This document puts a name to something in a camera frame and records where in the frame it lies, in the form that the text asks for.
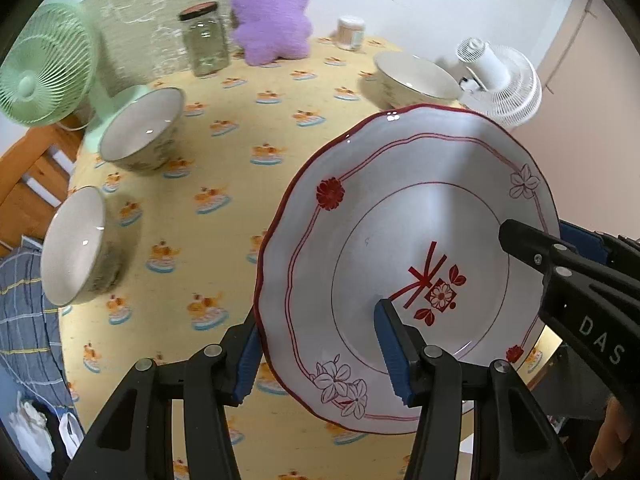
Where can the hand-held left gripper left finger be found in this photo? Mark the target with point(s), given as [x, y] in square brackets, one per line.
[247, 360]

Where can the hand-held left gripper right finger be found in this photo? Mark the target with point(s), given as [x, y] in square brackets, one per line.
[392, 355]

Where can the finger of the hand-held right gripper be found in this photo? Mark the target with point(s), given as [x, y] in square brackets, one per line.
[525, 242]
[582, 242]

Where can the white plate with red trim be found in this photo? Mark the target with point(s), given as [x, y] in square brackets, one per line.
[400, 220]

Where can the floral ceramic bowl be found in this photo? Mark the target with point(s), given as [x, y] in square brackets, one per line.
[415, 80]
[75, 245]
[140, 130]

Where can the person's right hand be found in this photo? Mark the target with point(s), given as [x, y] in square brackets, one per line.
[615, 430]

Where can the beige door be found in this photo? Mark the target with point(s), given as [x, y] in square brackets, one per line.
[590, 110]

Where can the white standing fan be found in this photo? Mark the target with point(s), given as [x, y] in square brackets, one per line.
[505, 85]

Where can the yellow printed tablecloth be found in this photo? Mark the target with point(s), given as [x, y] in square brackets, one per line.
[235, 195]

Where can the blue plaid blanket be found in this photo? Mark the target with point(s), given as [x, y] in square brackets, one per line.
[25, 320]

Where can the white crumpled plastic bag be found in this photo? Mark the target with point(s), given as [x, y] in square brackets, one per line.
[30, 425]

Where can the cotton swab container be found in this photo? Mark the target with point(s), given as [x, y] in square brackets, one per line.
[350, 32]

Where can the wooden chair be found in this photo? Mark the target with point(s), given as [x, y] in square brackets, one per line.
[30, 170]

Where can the glass jar with dark lid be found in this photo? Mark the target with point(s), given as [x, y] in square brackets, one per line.
[205, 40]

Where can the purple plush toy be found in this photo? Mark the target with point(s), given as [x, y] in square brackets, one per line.
[272, 15]

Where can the green patterned board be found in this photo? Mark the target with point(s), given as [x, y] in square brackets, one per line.
[130, 25]

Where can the mint green desk fan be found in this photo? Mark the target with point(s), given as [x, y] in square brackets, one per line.
[45, 65]

